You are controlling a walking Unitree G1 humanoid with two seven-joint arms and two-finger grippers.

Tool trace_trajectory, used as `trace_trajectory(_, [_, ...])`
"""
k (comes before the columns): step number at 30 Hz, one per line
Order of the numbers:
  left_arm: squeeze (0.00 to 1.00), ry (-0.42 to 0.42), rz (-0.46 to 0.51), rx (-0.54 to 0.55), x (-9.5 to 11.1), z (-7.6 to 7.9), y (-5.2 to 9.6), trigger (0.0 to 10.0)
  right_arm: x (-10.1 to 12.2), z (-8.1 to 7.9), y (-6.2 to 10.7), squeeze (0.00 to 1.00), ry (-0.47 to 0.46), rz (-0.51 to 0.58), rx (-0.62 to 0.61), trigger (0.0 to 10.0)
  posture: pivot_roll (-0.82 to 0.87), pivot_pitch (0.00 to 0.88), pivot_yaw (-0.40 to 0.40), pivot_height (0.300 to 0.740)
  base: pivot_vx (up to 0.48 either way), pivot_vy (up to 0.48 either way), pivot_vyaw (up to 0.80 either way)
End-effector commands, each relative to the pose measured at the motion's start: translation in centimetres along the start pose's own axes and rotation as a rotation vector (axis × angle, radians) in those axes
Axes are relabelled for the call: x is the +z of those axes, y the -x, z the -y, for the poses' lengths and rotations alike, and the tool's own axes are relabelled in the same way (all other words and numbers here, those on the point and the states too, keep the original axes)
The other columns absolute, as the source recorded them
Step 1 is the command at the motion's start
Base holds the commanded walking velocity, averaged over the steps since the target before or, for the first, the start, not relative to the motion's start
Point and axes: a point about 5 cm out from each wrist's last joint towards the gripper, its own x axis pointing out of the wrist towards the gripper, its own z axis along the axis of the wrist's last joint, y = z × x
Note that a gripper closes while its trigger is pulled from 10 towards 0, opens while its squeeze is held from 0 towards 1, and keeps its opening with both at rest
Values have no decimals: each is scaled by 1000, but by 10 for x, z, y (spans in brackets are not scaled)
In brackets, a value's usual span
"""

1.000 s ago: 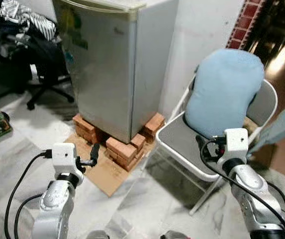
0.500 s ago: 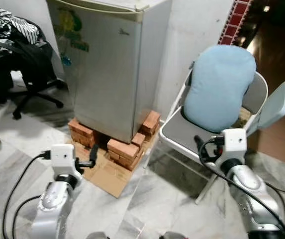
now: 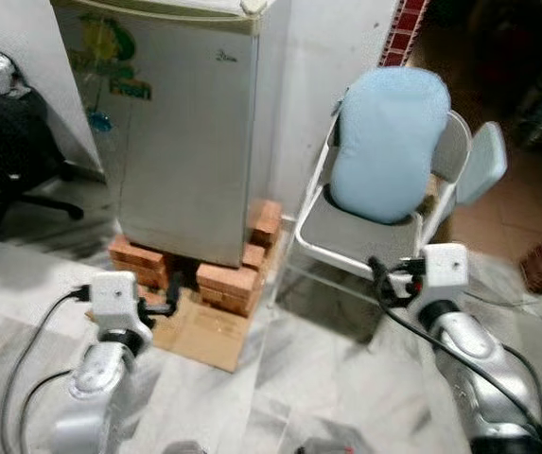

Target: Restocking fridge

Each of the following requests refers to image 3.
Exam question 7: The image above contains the grey robot leg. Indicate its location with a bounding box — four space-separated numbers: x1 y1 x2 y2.
298 436 358 454
161 439 206 454

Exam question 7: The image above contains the brown cardboard sheet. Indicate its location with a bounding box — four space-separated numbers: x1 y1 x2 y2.
142 274 272 373

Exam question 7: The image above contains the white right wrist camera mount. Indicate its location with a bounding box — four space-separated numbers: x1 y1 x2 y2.
421 242 470 306

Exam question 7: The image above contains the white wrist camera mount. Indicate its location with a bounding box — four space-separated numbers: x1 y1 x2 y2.
90 271 142 333
421 242 470 306

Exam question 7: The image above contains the small light blue pad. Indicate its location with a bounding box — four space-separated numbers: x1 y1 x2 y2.
454 120 509 206

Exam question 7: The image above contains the grey folding chair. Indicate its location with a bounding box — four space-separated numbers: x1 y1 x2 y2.
284 107 476 282

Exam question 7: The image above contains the light blue cushion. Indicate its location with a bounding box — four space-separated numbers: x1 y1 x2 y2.
329 67 452 226

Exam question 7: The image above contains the grey robot left leg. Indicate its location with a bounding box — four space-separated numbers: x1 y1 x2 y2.
161 439 206 454

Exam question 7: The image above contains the grey robot right leg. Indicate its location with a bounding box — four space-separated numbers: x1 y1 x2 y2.
298 436 358 454

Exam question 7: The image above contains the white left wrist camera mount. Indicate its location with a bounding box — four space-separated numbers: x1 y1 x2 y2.
90 271 142 333

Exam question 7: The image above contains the small silver fridge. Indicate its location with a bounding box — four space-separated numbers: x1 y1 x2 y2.
50 0 282 270

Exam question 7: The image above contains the black office chair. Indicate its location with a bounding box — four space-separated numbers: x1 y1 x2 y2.
0 71 85 257

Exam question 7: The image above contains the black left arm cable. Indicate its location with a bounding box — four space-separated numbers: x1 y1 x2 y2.
0 287 94 454
18 367 75 454

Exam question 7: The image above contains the blue round fridge magnet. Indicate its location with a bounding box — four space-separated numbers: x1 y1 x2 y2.
88 110 114 134

